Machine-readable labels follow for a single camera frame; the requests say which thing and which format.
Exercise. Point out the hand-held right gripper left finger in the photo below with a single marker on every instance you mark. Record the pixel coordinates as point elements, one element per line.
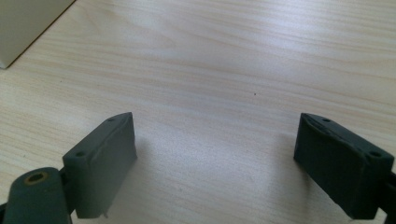
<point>99,165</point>

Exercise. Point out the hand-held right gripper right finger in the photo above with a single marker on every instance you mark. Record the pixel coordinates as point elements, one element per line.
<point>342,165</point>

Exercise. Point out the cream box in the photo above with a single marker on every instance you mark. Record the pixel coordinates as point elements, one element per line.
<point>25,25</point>

